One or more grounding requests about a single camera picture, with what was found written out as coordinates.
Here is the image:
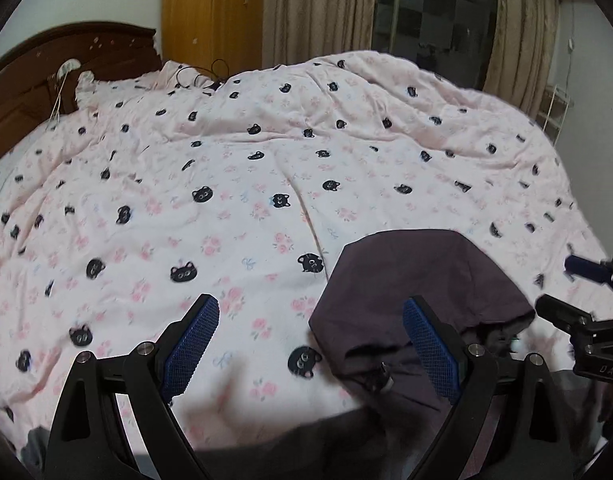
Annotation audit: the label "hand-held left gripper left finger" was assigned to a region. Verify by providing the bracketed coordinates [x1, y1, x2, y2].
[41, 294, 220, 480]

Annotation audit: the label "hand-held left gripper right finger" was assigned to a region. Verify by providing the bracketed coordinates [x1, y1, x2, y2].
[403, 295, 587, 480]

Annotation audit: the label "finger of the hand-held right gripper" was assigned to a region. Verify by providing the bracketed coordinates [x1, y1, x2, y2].
[564, 255, 613, 286]
[535, 294, 595, 333]

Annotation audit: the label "dark purple garment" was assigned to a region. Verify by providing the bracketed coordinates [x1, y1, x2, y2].
[309, 229, 537, 411]

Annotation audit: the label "grey garment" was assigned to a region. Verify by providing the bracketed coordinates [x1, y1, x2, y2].
[191, 405, 437, 480]

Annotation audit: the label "pink cat-print blanket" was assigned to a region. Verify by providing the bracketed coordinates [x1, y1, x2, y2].
[0, 50, 613, 466]

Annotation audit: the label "dark window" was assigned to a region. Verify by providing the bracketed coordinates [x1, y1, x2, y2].
[371, 0, 500, 91]

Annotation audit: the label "dark wooden headboard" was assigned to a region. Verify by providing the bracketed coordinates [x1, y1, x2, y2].
[0, 21, 163, 171]

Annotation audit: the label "light wooden wardrobe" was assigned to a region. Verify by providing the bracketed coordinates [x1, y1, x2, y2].
[161, 0, 267, 73]

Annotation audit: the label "white wire rack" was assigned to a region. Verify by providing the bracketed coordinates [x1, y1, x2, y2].
[537, 85, 572, 141]

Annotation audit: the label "black cable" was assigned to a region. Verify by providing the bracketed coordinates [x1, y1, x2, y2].
[176, 58, 232, 91]

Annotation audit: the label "white charging cable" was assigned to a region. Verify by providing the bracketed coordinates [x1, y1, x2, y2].
[49, 77, 68, 126]

